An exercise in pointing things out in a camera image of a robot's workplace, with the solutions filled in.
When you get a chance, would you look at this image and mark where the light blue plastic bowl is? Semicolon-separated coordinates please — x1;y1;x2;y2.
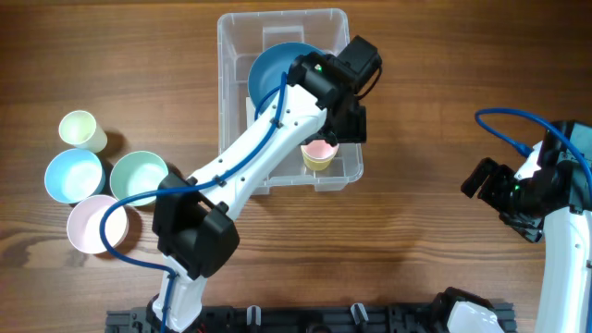
44;148;105;204

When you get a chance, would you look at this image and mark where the mint green bowl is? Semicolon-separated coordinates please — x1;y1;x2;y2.
109;151;169;200

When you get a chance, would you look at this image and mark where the dark blue deep plate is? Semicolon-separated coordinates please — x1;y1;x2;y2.
248;42;324;106

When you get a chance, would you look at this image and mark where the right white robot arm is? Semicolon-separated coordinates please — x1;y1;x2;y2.
461;120;591;332

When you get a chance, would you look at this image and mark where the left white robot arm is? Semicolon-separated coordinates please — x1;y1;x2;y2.
151;52;382;332

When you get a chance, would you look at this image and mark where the pink plastic bowl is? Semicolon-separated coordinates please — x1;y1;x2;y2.
67;194;129;254

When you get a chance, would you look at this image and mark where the pink plastic cup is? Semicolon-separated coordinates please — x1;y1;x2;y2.
301;140;339;162

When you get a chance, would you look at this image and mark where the cream plastic cup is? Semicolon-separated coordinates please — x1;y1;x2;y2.
58;110;107;153

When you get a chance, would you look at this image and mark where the yellow plastic cup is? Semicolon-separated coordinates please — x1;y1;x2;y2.
302;154;334;171

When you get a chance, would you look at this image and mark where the white label sticker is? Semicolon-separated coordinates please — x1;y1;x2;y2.
245;97;256;128

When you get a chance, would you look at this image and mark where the left blue cable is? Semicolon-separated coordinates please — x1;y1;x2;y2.
98;68;290;333

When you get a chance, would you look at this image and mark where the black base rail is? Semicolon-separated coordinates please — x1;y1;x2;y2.
105;286;517;333

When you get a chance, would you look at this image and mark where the clear plastic storage container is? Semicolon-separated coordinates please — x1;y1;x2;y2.
217;8;364;195

